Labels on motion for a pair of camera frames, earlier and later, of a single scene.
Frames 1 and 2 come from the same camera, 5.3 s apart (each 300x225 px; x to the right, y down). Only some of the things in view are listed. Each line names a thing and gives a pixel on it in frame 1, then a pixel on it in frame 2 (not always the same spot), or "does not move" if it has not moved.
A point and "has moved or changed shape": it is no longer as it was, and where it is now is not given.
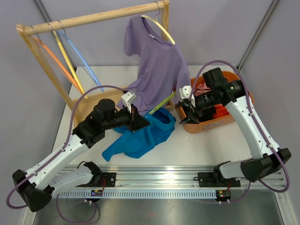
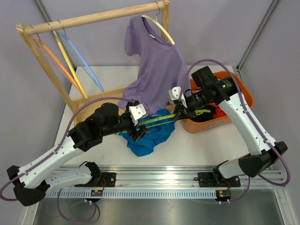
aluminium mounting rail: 122,182 does not move
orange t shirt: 221,111 does not move
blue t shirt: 135,144 has moved or changed shape
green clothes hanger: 162,103 → 196,113
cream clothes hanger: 155,21 does not move
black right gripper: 193,110 → 182,112
